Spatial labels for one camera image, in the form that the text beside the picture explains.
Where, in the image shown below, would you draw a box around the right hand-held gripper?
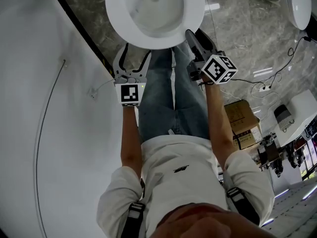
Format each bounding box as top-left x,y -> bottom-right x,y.
185,29 -> 239,85

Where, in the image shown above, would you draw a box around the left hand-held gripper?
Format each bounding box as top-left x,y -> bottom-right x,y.
112,43 -> 152,108

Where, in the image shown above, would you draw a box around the white toilet seat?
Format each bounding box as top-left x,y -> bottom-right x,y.
105,0 -> 205,51

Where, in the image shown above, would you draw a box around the person's right forearm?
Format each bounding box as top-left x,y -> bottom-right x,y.
201,79 -> 239,171

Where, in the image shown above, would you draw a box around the person's left forearm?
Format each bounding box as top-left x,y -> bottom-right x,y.
120,105 -> 144,179

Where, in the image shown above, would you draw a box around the white toilet bowl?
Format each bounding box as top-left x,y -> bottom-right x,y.
123,0 -> 185,33

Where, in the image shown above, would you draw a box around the white toilet with closed lid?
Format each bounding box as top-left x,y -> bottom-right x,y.
284,0 -> 313,31

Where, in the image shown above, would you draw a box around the person's blue jeans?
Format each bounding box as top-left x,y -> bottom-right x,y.
137,46 -> 211,144

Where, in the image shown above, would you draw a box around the black threshold strip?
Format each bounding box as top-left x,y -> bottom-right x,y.
52,0 -> 116,80

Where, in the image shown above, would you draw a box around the brown cardboard box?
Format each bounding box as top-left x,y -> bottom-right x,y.
223,99 -> 264,151

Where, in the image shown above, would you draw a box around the grey and black device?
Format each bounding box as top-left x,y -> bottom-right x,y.
273,104 -> 296,131

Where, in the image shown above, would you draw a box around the white table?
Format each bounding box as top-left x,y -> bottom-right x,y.
273,89 -> 317,148

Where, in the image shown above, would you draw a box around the person's white shirt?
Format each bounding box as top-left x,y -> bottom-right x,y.
96,134 -> 276,238

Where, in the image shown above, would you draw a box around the dark equipment stand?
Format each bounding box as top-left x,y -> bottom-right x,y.
256,132 -> 285,179

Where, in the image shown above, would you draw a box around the person's face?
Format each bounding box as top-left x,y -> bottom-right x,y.
155,203 -> 274,238

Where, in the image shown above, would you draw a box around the thin white socket cable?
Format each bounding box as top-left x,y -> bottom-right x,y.
95,77 -> 116,92

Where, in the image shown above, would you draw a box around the black wrist cord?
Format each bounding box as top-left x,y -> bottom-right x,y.
197,81 -> 214,91

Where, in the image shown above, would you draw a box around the white wall socket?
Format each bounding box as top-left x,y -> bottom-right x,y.
87,86 -> 99,99

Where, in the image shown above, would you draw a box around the black floor cable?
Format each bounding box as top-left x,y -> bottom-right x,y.
232,35 -> 314,89

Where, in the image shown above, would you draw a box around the white floor cable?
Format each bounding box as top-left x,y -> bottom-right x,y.
250,72 -> 283,123

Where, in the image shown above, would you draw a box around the grey wall cable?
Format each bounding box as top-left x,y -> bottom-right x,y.
34,59 -> 67,238

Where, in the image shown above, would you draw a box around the black shoulder strap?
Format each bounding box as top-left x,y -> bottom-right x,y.
226,186 -> 261,228
120,201 -> 147,238

